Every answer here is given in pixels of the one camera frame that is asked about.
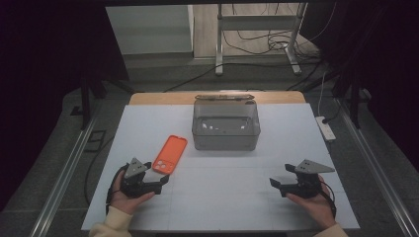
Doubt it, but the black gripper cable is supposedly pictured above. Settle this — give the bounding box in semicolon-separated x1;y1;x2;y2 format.
105;163;130;215
317;180;338;219

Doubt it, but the aluminium floor rail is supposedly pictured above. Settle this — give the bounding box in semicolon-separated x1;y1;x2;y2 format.
29;118;97;237
333;98;419;237

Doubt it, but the person's left hand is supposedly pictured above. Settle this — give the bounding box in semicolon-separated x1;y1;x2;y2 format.
110;169;156;215

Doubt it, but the black floor bracket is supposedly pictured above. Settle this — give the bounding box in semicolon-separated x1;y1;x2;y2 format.
83;129;108;153

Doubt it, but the person's right hand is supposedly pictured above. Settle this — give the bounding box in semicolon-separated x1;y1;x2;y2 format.
286;175;338;230

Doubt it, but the long black floor cable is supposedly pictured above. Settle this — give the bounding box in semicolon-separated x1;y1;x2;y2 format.
162;61;319;94

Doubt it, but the grey storage box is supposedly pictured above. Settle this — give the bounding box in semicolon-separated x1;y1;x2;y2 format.
191;98;262;152

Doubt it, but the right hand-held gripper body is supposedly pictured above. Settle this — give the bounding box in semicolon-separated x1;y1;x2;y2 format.
280;159;336;199

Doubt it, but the white metal cart frame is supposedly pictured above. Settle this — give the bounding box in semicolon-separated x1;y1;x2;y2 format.
214;2;308;77

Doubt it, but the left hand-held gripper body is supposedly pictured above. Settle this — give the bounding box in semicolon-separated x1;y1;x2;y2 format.
119;157;163;199

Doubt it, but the orange phone case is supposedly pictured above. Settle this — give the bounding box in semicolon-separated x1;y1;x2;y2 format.
151;134;189;176

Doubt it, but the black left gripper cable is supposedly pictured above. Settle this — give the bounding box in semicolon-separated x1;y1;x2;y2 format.
105;163;130;215

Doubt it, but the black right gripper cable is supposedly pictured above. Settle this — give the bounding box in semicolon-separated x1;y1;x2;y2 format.
317;180;338;219

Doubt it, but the white panel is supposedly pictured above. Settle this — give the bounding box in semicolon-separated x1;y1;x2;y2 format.
105;4;196;55

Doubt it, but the dark curtain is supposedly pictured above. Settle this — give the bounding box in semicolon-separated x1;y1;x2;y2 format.
299;0;419;173
0;0;130;212

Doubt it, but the thin black floor cable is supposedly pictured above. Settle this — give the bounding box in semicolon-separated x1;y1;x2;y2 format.
83;134;116;205

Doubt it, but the black stand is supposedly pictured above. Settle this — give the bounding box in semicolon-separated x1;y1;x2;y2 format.
69;74;136;131
330;71;374;130

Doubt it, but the grey box lid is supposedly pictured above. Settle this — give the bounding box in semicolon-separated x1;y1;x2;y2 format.
194;93;257;102

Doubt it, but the tangle of black cables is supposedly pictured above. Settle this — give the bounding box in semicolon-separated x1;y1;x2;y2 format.
222;2;322;64

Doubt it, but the white power strip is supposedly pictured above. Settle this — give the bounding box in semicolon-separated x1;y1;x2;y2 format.
314;116;337;143

